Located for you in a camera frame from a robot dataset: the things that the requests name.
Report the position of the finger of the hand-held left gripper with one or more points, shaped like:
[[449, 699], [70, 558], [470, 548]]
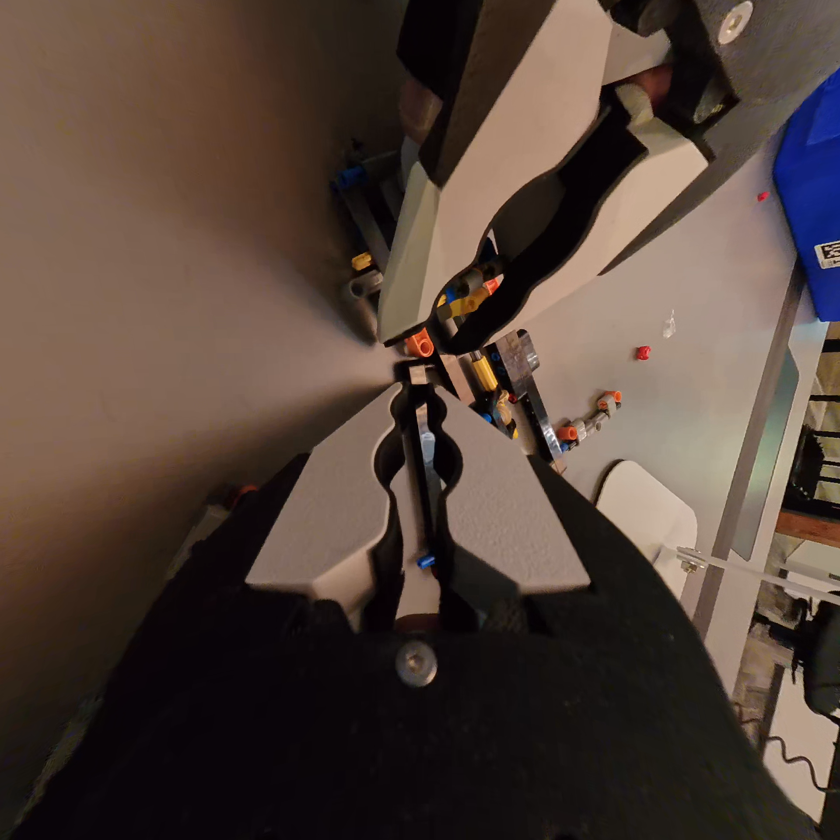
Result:
[[643, 190], [512, 131]]

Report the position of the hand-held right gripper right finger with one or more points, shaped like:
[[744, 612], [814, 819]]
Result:
[[512, 525]]

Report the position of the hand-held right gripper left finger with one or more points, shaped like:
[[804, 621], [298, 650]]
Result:
[[321, 525]]

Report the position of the long black toy beam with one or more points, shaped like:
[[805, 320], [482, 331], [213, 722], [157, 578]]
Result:
[[417, 499]]

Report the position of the toy brick vehicle chassis assembly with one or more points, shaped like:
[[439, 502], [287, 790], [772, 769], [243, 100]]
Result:
[[485, 374]]

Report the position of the grey orange toy connector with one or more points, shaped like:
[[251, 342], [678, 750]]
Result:
[[587, 423]]

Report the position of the clear plastic scrap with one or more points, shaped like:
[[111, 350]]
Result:
[[669, 325]]

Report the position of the blue storage bin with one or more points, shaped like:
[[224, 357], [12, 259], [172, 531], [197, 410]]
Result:
[[810, 197]]

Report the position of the clear acrylic stand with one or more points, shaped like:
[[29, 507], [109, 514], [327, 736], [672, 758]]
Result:
[[754, 572]]

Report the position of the black metal rack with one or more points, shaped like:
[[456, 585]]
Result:
[[807, 472]]

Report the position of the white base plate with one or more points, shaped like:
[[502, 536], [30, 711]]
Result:
[[649, 518]]

